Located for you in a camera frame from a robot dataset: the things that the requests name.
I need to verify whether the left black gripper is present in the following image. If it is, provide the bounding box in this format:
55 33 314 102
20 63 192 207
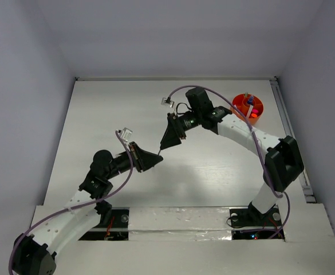
105 142 162 179

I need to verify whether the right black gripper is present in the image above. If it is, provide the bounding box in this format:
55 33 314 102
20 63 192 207
160 109 202 149

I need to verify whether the black capped white marker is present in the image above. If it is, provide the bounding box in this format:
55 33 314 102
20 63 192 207
246 105 254 118

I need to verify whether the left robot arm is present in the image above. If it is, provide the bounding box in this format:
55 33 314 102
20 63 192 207
8 142 163 274

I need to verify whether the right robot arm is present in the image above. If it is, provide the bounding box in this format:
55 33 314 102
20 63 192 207
160 85 304 225

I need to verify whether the orange round compartment container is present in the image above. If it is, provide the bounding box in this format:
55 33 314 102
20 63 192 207
232 93 264 125

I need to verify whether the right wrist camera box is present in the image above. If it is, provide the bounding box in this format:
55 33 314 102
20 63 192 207
161 97 175 109

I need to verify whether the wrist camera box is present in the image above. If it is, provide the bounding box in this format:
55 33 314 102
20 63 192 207
117 127 133 143
161 97 175 109

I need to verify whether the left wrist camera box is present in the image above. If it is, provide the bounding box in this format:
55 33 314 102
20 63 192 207
117 127 133 143

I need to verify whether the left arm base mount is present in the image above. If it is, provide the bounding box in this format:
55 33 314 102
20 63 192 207
79 208 129 241

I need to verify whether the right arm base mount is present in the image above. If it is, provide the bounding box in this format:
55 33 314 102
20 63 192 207
226 205 285 240

